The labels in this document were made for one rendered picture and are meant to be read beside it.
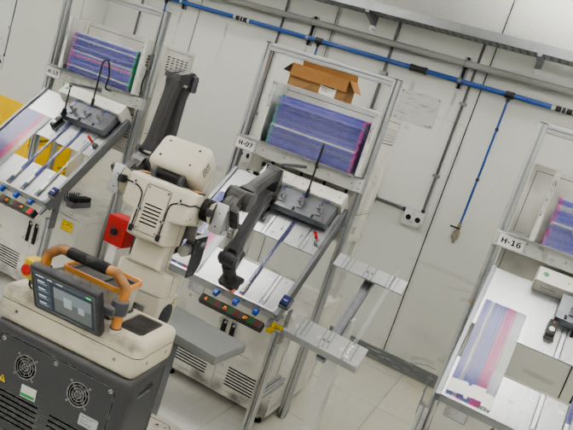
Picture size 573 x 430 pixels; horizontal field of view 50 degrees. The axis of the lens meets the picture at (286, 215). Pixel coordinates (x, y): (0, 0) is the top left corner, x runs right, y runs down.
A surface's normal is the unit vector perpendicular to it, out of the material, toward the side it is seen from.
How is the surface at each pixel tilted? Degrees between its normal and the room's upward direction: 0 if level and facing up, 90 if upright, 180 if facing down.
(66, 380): 90
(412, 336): 90
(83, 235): 90
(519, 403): 44
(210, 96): 90
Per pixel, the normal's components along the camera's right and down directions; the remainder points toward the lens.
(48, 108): -0.08, -0.61
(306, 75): -0.31, -0.10
